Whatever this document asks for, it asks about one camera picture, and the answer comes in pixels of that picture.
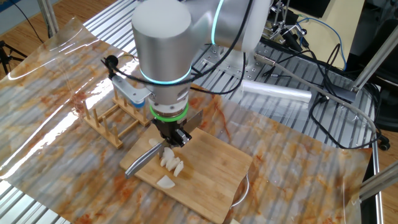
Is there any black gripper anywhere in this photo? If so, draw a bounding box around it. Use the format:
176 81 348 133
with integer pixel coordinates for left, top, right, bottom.
151 119 193 147

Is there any steel cleaver knife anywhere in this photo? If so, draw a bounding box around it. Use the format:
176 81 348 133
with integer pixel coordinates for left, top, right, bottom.
124 109 203 180

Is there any wooden cutting board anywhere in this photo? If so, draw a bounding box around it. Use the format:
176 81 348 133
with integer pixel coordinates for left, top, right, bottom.
119 111 254 224

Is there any wooden peg knife rack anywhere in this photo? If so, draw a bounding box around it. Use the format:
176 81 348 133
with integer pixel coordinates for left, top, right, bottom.
81 88 152 149

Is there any clear plastic film roll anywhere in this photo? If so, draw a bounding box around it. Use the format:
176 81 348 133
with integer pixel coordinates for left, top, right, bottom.
241 79 313 105

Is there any marble pattern table mat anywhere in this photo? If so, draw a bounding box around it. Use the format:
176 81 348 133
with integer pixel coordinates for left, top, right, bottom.
0 17 373 224

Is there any metal clamp stand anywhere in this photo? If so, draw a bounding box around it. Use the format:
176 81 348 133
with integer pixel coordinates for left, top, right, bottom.
264 0 308 54

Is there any cream cabinet panel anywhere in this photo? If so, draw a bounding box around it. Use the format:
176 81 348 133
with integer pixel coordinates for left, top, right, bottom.
292 0 366 71

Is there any black tripod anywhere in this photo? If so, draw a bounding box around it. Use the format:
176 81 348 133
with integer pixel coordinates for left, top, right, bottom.
0 40 28 76

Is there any black flat screen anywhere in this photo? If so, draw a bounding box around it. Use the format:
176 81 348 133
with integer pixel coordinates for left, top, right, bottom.
289 0 331 19

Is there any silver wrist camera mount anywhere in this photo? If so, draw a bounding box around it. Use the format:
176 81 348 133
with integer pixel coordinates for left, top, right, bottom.
111 73 153 108

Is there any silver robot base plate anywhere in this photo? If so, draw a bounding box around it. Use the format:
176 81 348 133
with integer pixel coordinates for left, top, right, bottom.
191 42 273 81

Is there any grey hose with connector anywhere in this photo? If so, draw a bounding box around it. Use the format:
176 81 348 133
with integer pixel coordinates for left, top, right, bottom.
254 52 377 142

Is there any black looped table cable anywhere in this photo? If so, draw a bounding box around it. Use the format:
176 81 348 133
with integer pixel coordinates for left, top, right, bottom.
261 43 383 150

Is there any aluminium frame post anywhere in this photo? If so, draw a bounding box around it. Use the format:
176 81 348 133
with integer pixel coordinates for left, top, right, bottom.
338 24 398 103
351 161 398 206
37 0 60 38

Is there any thin black floor cable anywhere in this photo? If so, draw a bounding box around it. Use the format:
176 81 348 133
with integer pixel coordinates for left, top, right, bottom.
9 0 44 43

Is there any blue cable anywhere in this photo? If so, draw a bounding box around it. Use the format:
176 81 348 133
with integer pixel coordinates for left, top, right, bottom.
295 17 348 71

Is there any aluminium table edge rail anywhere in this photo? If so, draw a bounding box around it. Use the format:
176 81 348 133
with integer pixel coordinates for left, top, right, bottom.
371 136 386 224

